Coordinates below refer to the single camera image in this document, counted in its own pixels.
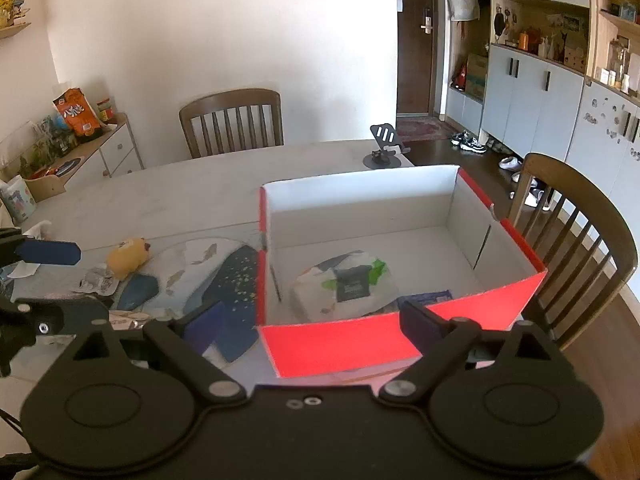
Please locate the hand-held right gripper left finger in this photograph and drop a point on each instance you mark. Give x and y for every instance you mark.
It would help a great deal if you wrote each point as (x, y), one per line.
(210, 322)

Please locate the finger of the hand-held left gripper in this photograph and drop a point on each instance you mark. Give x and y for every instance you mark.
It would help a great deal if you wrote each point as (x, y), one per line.
(55, 317)
(47, 253)

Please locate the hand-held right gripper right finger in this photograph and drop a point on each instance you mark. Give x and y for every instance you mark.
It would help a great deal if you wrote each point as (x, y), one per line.
(422, 325)

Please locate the round tan bread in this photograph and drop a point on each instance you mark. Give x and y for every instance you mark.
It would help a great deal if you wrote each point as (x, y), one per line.
(127, 260)

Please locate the red cardboard box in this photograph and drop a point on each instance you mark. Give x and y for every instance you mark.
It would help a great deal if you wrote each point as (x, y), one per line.
(340, 350)

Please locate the white marble desktop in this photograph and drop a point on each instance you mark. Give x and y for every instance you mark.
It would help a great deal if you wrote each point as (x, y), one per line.
(200, 195)

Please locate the blue packet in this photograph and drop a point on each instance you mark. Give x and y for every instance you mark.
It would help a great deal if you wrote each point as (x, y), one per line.
(425, 297)

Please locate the round printed placemat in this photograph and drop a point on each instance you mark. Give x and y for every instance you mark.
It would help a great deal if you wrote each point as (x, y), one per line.
(230, 280)

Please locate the white snack packets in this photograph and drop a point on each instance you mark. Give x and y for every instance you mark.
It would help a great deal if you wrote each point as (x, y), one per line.
(97, 280)

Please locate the white printed tissue pack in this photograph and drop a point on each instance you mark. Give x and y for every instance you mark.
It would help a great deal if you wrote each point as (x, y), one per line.
(17, 200)

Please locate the white wipes pack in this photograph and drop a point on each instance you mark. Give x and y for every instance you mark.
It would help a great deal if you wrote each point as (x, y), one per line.
(320, 297)

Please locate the white sideboard cabinet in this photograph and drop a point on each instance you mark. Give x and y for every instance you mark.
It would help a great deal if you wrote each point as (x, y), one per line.
(117, 152)

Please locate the orange snack bag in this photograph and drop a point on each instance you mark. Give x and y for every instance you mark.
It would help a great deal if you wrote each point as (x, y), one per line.
(77, 115)

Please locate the red can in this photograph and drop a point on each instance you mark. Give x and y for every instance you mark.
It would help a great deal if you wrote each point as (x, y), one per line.
(106, 110)

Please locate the black phone stand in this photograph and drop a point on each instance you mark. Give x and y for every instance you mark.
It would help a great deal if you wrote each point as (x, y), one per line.
(385, 157)

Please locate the white shoe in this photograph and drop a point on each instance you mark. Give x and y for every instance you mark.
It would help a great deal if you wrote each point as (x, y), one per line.
(509, 162)

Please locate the pair of dark sneakers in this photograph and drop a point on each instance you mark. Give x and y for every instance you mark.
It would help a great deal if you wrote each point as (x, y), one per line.
(470, 142)

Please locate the patterned rug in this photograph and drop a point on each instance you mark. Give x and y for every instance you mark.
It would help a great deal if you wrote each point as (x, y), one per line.
(425, 129)

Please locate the brown wooden chair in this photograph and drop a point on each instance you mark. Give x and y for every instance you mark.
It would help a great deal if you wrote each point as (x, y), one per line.
(230, 125)
(605, 240)

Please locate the brown cardboard box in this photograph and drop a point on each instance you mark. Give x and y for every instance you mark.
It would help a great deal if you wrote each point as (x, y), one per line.
(476, 77)

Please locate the brown door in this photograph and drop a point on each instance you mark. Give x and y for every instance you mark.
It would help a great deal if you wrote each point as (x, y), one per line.
(415, 60)

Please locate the orange jar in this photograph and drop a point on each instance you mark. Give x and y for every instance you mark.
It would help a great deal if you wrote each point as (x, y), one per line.
(524, 40)

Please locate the white hanging bag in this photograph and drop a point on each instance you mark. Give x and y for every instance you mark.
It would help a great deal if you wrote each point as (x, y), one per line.
(463, 7)

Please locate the wooden wall shelf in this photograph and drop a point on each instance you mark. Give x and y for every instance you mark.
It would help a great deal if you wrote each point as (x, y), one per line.
(12, 27)

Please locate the white wall cabinet unit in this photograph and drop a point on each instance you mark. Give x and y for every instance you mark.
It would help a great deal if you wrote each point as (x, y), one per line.
(530, 100)

